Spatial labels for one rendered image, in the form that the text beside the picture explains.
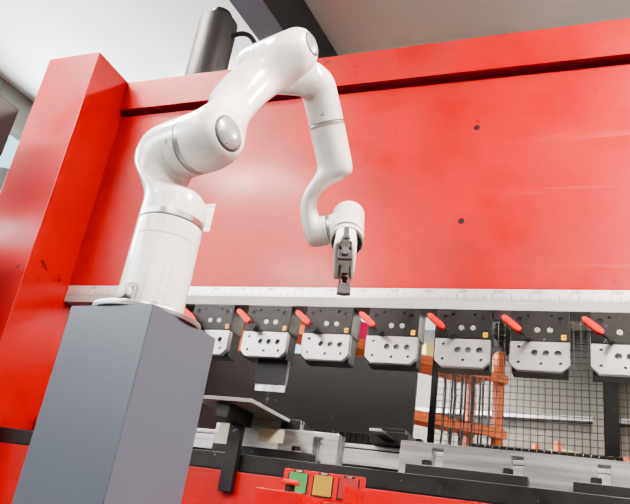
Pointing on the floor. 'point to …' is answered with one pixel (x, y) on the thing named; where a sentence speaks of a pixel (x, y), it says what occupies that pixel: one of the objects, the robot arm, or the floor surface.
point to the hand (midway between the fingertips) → (344, 274)
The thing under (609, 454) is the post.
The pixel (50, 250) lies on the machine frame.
